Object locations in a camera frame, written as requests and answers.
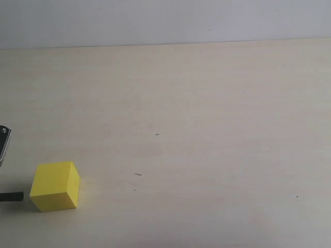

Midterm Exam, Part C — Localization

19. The yellow foam cube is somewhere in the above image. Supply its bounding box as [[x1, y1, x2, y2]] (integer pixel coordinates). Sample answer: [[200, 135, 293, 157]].
[[29, 161, 80, 212]]

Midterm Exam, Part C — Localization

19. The black and white marker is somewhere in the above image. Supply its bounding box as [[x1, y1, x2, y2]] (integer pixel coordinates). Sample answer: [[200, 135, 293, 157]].
[[0, 192, 24, 202]]

